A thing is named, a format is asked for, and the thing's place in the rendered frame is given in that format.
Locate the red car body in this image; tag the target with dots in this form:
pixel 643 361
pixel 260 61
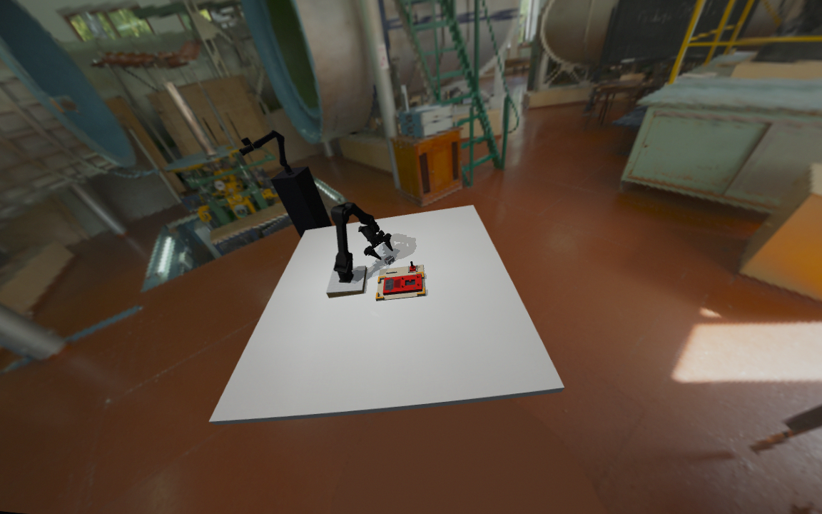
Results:
pixel 402 284

